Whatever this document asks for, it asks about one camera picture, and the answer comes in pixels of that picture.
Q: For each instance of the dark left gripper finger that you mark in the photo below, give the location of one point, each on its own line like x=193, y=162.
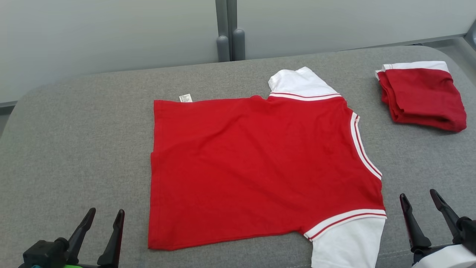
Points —
x=113, y=245
x=81, y=238

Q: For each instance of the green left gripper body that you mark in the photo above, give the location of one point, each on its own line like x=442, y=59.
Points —
x=85, y=266

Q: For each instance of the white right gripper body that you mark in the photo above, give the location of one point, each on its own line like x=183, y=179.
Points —
x=453, y=258

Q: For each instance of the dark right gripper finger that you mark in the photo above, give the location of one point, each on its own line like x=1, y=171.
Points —
x=448, y=214
x=414, y=230

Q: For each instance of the red shorts with white waistband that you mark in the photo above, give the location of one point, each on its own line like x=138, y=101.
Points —
x=424, y=96

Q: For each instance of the red t-shirt with white sleeves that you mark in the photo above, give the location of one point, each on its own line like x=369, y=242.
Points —
x=260, y=167

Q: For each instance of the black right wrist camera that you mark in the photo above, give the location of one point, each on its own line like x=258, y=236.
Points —
x=469, y=234

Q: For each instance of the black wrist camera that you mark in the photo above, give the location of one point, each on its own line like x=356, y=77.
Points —
x=469, y=234
x=44, y=255

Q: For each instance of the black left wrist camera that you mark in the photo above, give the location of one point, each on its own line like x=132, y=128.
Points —
x=44, y=255

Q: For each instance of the grey partition base rail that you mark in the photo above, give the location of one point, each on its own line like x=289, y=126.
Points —
x=401, y=41

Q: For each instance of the grey partition post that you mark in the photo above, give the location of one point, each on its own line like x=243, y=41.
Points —
x=238, y=42
x=223, y=46

